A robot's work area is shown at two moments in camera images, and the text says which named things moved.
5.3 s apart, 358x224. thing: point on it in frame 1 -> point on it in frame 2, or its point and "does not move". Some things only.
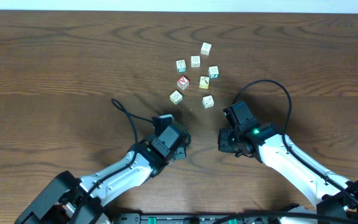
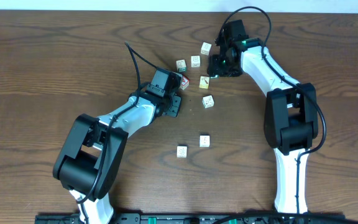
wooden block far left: x=206 y=48 does not move
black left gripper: x=183 y=140 -> x=175 y=106
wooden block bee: x=208 y=101 does not move
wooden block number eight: x=195 y=61 does not move
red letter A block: x=183 y=82 does not move
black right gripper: x=223 y=144 -> x=214 y=67
